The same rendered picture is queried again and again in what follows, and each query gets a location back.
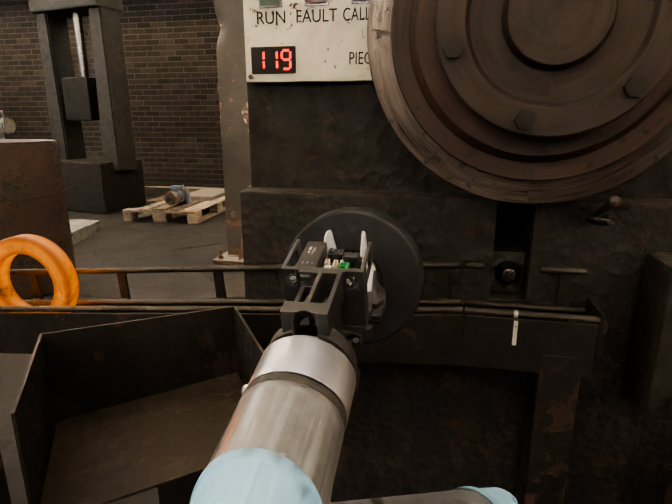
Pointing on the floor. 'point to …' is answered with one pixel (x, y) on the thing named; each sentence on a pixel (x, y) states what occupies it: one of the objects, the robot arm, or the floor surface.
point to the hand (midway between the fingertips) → (353, 259)
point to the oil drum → (33, 204)
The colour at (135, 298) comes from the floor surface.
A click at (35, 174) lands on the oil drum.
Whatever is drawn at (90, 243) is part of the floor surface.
